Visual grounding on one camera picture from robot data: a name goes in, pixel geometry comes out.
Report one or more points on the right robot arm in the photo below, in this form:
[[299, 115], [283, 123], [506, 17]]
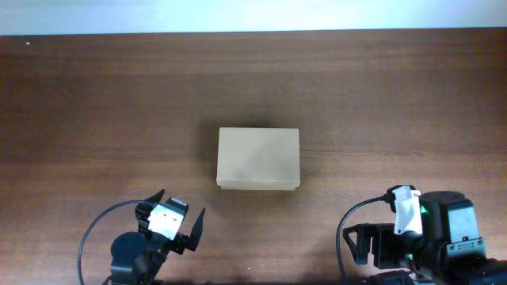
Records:
[[433, 240]]

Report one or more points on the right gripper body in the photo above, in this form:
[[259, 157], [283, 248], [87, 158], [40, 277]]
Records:
[[381, 245]]

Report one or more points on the brown cardboard box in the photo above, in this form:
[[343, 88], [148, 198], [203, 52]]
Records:
[[254, 158]]

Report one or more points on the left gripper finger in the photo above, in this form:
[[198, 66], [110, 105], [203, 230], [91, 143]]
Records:
[[196, 232], [156, 198]]

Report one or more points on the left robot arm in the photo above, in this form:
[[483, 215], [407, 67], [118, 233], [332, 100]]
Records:
[[137, 257]]

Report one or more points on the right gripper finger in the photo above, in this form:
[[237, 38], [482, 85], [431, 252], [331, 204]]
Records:
[[389, 278], [358, 238]]

